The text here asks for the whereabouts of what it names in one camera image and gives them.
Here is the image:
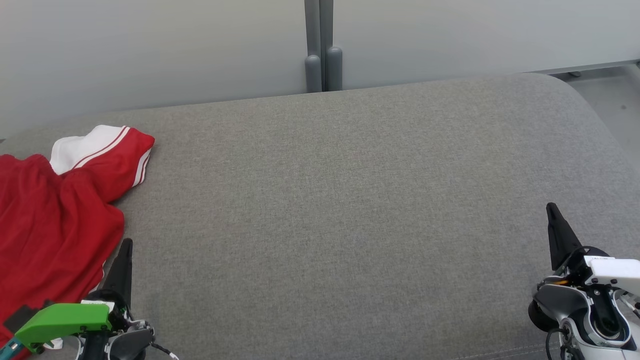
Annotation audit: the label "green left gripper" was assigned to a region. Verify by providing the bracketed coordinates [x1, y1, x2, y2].
[15, 238, 134, 352]

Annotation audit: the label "red white basketball shorts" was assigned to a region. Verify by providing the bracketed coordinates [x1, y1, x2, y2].
[0, 154, 126, 360]

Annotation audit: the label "black left arm cable bundle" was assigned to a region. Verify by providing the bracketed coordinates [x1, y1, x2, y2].
[149, 341, 180, 360]

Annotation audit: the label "teal left camera connector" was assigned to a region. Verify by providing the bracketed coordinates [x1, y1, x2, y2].
[0, 337, 24, 357]

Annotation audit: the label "grey fabric sofa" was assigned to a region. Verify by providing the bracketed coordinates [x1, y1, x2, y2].
[0, 72, 640, 360]

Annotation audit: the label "grey partition base rail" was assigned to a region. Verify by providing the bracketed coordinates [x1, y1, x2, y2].
[547, 60, 640, 77]

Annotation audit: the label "grey partition post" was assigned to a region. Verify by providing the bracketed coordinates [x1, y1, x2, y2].
[304, 0, 322, 94]
[320, 0, 344, 92]

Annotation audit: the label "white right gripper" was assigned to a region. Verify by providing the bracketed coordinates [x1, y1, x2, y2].
[546, 202, 640, 300]

